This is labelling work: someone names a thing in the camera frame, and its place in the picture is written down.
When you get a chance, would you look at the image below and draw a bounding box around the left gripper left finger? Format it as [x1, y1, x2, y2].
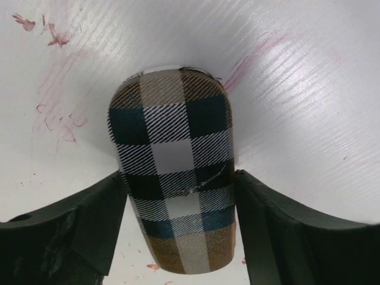
[1, 172, 128, 284]

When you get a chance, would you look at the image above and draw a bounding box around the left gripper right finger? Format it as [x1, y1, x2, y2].
[235, 170, 379, 284]

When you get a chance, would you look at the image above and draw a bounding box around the plaid glasses case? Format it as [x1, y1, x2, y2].
[107, 66, 236, 275]

